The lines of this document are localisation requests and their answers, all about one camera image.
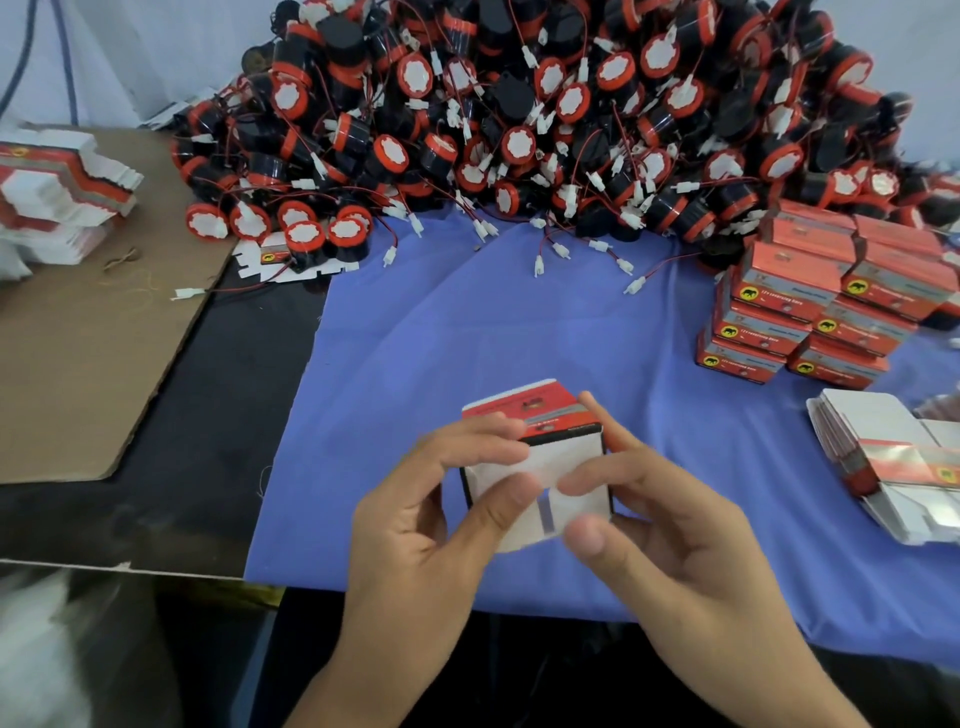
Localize person's left hand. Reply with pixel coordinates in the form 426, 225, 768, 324
342, 415, 545, 684

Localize person's left forearm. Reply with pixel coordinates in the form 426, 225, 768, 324
285, 660, 452, 728

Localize pile of black red buzzers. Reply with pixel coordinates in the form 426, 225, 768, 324
172, 0, 960, 287

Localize blue cloth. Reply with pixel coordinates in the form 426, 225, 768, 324
244, 210, 960, 669

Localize brown cardboard sheet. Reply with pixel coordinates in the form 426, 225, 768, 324
0, 127, 242, 485

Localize stack of paper boxes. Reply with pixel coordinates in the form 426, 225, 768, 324
0, 127, 144, 282
807, 387, 960, 545

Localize orange white paper box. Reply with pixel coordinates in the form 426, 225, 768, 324
460, 378, 614, 554
712, 300, 812, 359
762, 202, 860, 264
730, 240, 854, 324
840, 243, 959, 324
694, 333, 785, 384
787, 337, 891, 392
810, 297, 920, 357
855, 214, 947, 257

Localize person's right hand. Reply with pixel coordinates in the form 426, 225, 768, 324
558, 393, 824, 707

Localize dark wall cables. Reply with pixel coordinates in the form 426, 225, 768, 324
0, 0, 80, 129

